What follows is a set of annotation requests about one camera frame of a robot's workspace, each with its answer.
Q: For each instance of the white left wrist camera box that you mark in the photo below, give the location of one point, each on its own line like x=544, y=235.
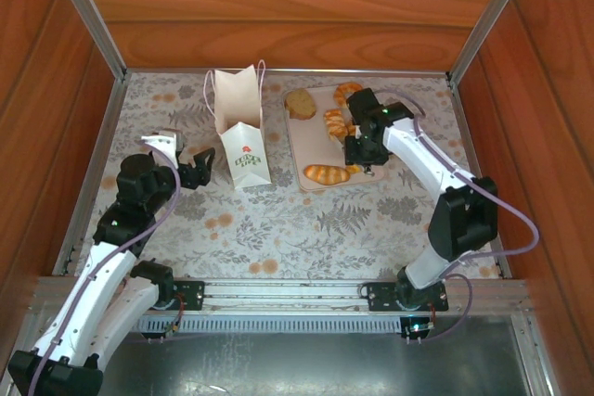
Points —
x=162, y=143

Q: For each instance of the fake bread slice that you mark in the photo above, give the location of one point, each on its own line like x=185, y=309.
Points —
x=300, y=104

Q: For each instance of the grey metal sheet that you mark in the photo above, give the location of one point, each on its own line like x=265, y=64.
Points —
x=301, y=368

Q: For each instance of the long striped fake bread roll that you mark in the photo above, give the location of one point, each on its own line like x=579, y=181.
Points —
x=325, y=174

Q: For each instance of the floral patterned table cover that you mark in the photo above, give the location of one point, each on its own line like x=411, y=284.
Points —
x=278, y=229

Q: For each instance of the circuit board with green light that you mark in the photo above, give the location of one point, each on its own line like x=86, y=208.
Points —
x=417, y=328

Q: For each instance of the pale pink tray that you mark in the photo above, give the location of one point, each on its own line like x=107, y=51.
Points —
x=315, y=145

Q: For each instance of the striped fake croissant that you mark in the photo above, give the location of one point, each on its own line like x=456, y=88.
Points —
x=334, y=123

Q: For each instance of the small white hanging loop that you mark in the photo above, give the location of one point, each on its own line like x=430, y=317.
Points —
x=368, y=167

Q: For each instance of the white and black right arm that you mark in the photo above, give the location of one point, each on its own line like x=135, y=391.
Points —
x=417, y=155

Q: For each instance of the aluminium frame post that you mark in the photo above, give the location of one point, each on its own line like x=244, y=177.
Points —
x=88, y=16
x=492, y=16

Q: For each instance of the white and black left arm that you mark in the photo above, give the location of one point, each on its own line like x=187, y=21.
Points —
x=83, y=303

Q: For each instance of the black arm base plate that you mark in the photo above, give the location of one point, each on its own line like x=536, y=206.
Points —
x=190, y=296
x=378, y=296

